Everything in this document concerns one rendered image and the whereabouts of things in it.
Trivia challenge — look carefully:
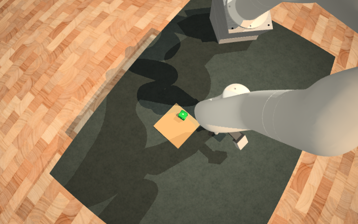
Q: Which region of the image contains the green die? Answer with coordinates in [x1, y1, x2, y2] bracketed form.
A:
[178, 110, 188, 121]

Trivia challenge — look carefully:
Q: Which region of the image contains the orange flat mat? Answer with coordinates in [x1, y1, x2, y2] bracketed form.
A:
[154, 103, 200, 148]

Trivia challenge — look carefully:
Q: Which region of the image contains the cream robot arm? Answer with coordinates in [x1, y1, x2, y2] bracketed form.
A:
[194, 0, 358, 157]

